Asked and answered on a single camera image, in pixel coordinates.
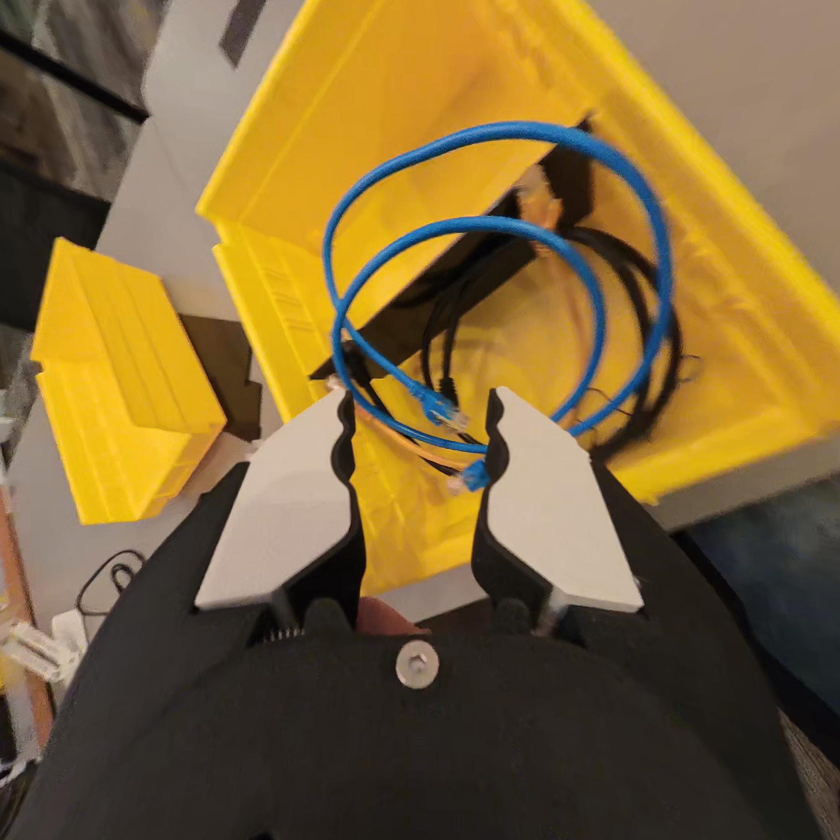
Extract person's blue jeans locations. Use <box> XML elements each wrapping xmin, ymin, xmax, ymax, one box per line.
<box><xmin>689</xmin><ymin>479</ymin><xmax>840</xmax><ymax>690</ymax></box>

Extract blue ethernet cable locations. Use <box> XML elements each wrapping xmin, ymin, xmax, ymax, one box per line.
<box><xmin>322</xmin><ymin>121</ymin><xmax>673</xmax><ymax>493</ymax></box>

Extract black ethernet cable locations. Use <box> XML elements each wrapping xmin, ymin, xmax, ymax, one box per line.
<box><xmin>341</xmin><ymin>226</ymin><xmax>700</xmax><ymax>473</ymax></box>

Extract yellow plastic bin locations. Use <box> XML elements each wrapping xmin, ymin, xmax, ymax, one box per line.
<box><xmin>29</xmin><ymin>236</ymin><xmax>228</xmax><ymax>526</ymax></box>
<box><xmin>196</xmin><ymin>0</ymin><xmax>840</xmax><ymax>595</ymax></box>

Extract yellow ethernet cable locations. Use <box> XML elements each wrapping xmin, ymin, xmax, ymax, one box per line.
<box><xmin>325</xmin><ymin>167</ymin><xmax>565</xmax><ymax>473</ymax></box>

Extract small white desk stand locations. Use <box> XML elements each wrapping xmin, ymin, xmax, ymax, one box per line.
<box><xmin>0</xmin><ymin>609</ymin><xmax>89</xmax><ymax>685</ymax></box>

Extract brown wooden desk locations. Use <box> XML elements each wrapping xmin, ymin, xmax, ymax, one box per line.
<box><xmin>0</xmin><ymin>486</ymin><xmax>55</xmax><ymax>749</ymax></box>

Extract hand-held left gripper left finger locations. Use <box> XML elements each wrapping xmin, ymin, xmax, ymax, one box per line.
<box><xmin>194</xmin><ymin>389</ymin><xmax>367</xmax><ymax>627</ymax></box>

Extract black tape strip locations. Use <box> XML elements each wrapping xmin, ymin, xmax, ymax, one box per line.
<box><xmin>220</xmin><ymin>0</ymin><xmax>270</xmax><ymax>67</ymax></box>

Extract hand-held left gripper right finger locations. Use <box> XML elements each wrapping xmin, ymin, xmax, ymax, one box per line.
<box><xmin>470</xmin><ymin>386</ymin><xmax>644</xmax><ymax>634</ymax></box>

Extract thin black wire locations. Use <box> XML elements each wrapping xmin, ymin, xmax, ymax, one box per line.
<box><xmin>75</xmin><ymin>550</ymin><xmax>147</xmax><ymax>618</ymax></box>

